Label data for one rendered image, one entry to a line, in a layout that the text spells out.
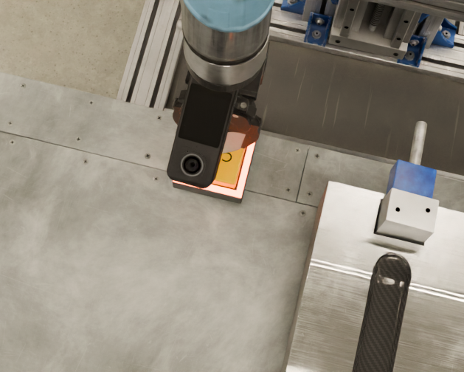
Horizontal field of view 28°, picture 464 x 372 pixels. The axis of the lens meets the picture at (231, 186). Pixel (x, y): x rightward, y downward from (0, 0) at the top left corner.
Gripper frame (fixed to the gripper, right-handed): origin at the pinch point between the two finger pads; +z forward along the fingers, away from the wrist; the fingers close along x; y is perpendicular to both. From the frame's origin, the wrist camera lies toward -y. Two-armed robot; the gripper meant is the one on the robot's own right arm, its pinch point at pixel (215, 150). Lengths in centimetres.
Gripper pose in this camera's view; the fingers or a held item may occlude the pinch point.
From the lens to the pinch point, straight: 101.8
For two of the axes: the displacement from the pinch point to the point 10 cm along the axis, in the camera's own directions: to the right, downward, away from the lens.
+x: -9.7, -2.3, 0.5
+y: 2.4, -9.2, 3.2
